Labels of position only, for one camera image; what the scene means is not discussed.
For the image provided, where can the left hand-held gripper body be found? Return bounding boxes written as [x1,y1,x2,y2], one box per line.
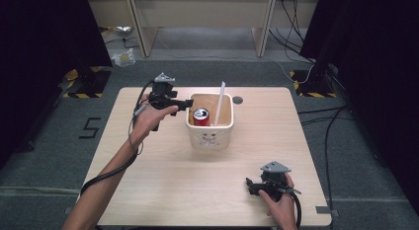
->
[147,72,181,111]

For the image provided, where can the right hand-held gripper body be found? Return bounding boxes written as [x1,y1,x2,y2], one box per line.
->
[259,161,302,202]

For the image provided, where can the red drink can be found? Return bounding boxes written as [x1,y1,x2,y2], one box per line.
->
[192,107,211,127]

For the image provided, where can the white paper straw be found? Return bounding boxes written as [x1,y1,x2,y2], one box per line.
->
[213,80,227,127]

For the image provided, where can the white plastic bin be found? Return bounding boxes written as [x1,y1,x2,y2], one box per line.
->
[185,92,235,151]

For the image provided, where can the person's left hand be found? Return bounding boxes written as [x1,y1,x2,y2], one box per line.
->
[129,93,180,147]

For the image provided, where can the person's right hand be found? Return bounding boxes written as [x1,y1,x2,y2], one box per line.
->
[258,173,298,230]

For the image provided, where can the clear plastic bag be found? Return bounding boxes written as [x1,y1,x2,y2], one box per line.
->
[111,47,137,68]

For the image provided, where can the stand base with hazard tape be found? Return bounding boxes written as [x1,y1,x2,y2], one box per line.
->
[289,69,339,99]
[61,65,113,100]

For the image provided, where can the crumpled foil bag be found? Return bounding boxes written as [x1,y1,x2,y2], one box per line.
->
[99,25,133,38]

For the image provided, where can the black curtain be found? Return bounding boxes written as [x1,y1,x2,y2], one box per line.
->
[0,0,114,169]
[298,0,419,216]

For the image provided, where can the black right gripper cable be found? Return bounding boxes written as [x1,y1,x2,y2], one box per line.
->
[290,190,303,230]

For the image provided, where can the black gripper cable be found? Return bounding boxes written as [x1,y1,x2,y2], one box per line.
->
[79,80,156,196]
[290,190,303,230]

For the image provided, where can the black floor cables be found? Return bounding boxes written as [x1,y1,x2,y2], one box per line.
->
[296,104,351,230]

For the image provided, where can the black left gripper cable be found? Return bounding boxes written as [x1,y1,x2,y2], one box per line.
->
[79,80,156,196]

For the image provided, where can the black wall socket cables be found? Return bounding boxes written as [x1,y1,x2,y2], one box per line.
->
[268,0,318,65]

